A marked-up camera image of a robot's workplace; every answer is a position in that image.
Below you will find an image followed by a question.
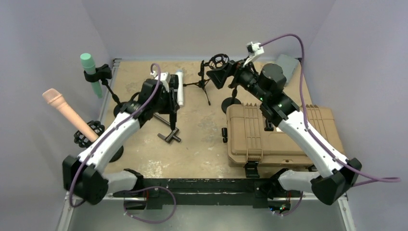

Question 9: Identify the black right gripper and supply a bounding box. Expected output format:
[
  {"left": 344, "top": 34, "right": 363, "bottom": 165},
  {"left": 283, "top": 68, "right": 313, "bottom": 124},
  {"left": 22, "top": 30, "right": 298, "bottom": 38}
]
[{"left": 207, "top": 55, "right": 268, "bottom": 102}]

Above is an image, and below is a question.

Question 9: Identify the black tripod shock mount stand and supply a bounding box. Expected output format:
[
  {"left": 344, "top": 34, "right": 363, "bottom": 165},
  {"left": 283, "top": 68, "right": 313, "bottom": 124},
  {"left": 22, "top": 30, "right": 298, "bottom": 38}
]
[{"left": 183, "top": 53, "right": 230, "bottom": 105}]

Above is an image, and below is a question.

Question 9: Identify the white microphone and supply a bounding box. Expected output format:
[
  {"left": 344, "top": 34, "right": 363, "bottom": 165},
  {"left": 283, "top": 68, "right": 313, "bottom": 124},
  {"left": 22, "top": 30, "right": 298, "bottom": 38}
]
[{"left": 176, "top": 70, "right": 184, "bottom": 107}]

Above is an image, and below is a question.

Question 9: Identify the black round base clip stand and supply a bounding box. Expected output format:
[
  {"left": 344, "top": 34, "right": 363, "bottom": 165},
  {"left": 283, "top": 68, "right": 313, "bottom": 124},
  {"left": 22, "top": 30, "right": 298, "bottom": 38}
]
[{"left": 221, "top": 85, "right": 242, "bottom": 114}]

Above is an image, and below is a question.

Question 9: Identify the pink microphone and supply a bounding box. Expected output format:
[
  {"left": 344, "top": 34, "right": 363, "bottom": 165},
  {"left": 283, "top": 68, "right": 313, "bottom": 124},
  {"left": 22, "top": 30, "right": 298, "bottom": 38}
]
[{"left": 42, "top": 88, "right": 99, "bottom": 142}]

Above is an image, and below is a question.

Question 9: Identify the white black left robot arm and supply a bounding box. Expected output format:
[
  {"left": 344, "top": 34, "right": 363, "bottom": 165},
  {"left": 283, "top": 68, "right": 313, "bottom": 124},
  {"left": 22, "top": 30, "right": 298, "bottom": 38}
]
[{"left": 62, "top": 72, "right": 179, "bottom": 205}]

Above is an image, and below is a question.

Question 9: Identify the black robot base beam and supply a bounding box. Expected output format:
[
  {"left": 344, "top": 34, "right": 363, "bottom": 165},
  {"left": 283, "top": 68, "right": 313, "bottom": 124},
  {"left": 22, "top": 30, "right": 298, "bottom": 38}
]
[{"left": 113, "top": 178, "right": 301, "bottom": 209}]

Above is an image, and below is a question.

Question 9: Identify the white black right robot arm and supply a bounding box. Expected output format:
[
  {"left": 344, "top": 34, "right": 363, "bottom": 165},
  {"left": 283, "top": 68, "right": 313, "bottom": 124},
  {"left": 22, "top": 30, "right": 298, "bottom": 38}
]
[{"left": 206, "top": 61, "right": 362, "bottom": 205}]

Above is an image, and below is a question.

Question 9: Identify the black clip stand green mic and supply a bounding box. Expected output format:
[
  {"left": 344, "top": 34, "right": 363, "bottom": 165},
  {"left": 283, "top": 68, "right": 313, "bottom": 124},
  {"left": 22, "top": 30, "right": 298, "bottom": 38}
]
[{"left": 95, "top": 64, "right": 124, "bottom": 117}]

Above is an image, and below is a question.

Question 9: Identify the green microphone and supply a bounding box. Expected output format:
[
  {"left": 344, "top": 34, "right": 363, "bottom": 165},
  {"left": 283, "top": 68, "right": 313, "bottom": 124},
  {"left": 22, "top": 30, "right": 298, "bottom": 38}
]
[{"left": 80, "top": 53, "right": 102, "bottom": 99}]

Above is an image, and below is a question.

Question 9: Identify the black metal clamp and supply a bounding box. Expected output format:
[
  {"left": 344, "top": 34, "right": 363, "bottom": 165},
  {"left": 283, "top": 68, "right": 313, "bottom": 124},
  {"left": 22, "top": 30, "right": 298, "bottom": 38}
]
[{"left": 152, "top": 113, "right": 182, "bottom": 144}]

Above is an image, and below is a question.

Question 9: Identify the tan hard plastic case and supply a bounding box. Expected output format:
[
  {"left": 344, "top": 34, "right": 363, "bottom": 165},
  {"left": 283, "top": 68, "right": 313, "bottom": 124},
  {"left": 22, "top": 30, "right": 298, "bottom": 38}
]
[{"left": 221, "top": 103, "right": 345, "bottom": 179}]

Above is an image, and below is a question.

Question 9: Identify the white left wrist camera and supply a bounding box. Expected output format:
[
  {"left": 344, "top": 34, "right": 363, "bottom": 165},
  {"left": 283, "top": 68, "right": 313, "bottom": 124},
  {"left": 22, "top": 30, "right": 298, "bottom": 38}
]
[{"left": 150, "top": 71, "right": 170, "bottom": 92}]

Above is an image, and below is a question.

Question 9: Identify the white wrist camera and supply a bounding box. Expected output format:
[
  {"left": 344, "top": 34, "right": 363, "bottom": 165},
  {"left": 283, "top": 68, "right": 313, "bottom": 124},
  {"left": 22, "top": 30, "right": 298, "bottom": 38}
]
[
  {"left": 242, "top": 41, "right": 265, "bottom": 67},
  {"left": 150, "top": 71, "right": 170, "bottom": 92}
]

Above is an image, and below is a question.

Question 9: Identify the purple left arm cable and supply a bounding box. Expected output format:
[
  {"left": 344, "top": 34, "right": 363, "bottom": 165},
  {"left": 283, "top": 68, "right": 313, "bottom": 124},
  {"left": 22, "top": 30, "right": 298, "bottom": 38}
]
[{"left": 68, "top": 63, "right": 177, "bottom": 224}]

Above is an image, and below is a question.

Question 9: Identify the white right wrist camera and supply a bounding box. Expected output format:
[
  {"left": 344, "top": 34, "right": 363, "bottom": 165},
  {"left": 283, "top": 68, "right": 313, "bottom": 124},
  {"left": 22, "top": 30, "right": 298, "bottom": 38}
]
[{"left": 242, "top": 41, "right": 265, "bottom": 67}]

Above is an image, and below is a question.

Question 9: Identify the black shock mount round stand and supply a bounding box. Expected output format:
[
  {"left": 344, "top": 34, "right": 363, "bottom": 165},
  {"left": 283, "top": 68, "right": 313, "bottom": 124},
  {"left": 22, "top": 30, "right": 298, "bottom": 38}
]
[{"left": 73, "top": 120, "right": 125, "bottom": 163}]

